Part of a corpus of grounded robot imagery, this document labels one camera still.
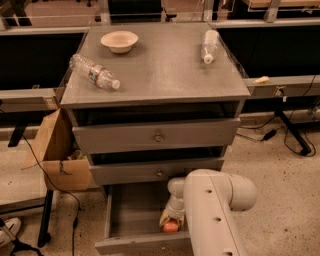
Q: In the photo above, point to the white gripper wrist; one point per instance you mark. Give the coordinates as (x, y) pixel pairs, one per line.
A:
(174, 210)

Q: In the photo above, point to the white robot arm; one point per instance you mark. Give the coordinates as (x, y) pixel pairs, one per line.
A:
(204, 200)

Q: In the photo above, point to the grey open bottom drawer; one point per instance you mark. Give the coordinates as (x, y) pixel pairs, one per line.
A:
(132, 221)

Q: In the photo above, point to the grey middle drawer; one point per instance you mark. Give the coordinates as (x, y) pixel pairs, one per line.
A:
(151, 171)

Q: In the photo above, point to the grey top drawer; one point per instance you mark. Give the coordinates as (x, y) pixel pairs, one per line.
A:
(155, 135)

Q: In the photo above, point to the grey wooden drawer cabinet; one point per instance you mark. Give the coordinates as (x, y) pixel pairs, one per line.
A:
(163, 79)

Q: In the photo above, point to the brown cardboard box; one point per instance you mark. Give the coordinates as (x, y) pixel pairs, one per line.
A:
(53, 148)

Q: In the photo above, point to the black table leg left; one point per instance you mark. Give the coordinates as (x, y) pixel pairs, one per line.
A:
(44, 235)

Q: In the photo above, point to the black table leg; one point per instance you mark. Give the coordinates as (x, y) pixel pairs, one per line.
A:
(305, 149)
(44, 235)

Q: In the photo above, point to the black table leg right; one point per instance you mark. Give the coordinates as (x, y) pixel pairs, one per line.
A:
(305, 149)

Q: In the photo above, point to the black tripod stand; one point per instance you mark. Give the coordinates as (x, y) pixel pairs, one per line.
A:
(18, 245)

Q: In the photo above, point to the white sneaker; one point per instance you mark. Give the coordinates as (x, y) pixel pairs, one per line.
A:
(12, 227)

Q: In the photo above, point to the labelled clear plastic bottle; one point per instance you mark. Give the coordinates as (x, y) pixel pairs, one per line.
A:
(93, 72)

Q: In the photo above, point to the small yellow foam piece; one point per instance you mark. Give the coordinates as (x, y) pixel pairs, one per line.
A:
(261, 80)

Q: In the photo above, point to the clear plastic bottle white cap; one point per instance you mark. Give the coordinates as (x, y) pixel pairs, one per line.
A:
(209, 49)

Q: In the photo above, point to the beige bowl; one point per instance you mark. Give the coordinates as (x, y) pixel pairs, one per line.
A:
(119, 41)

